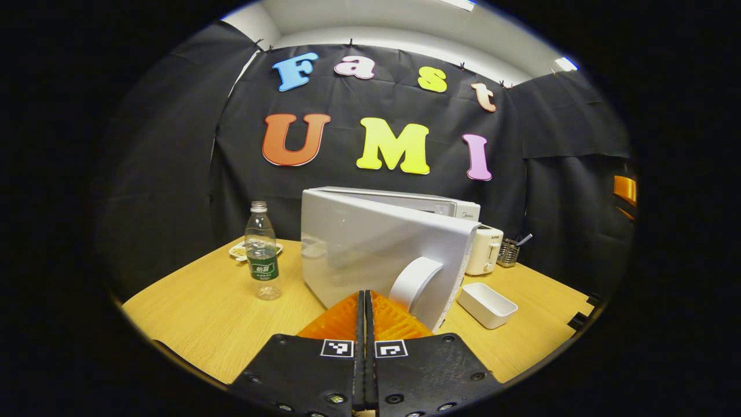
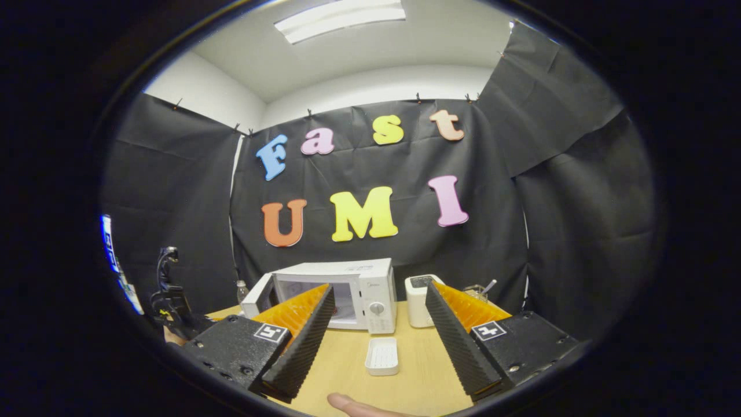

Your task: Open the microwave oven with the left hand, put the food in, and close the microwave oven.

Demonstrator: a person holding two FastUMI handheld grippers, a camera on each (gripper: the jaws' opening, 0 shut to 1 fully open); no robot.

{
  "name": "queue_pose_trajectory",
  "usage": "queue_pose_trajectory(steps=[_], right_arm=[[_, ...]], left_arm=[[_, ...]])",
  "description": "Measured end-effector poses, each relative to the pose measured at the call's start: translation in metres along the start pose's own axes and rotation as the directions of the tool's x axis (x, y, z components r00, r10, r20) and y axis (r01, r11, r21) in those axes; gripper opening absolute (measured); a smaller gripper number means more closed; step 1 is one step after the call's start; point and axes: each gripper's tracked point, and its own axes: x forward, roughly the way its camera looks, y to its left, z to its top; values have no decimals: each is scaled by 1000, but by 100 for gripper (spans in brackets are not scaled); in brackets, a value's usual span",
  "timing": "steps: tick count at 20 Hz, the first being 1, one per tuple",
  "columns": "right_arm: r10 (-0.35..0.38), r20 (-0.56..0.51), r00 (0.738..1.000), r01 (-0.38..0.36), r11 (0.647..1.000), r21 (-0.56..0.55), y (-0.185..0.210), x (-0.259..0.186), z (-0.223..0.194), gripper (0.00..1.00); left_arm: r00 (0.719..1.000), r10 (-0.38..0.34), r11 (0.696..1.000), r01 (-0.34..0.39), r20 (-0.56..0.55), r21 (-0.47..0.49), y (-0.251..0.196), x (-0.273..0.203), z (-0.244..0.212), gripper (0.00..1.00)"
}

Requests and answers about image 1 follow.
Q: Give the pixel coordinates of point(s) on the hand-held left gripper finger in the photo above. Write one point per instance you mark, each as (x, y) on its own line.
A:
(360, 359)
(370, 359)

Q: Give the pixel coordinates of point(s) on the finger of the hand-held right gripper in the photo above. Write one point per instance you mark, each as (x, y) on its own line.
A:
(625, 188)

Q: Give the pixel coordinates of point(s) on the white microwave oven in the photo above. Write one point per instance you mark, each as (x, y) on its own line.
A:
(359, 249)

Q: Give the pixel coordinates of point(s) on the white rectangular dish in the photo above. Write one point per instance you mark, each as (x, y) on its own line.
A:
(486, 304)

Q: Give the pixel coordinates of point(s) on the ceiling light panel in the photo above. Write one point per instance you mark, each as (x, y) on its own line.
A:
(565, 63)
(460, 3)

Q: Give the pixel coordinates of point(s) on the clear plastic water bottle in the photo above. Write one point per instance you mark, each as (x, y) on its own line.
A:
(263, 255)

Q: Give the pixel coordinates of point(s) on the white toaster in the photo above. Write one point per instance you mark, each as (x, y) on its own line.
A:
(483, 252)

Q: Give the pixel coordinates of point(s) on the small white plate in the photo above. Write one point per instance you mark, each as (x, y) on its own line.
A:
(237, 251)

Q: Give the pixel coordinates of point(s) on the black backdrop cloth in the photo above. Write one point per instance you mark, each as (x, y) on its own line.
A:
(162, 145)

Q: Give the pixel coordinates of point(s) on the black table edge bracket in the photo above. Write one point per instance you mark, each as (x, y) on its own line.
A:
(578, 321)
(593, 299)

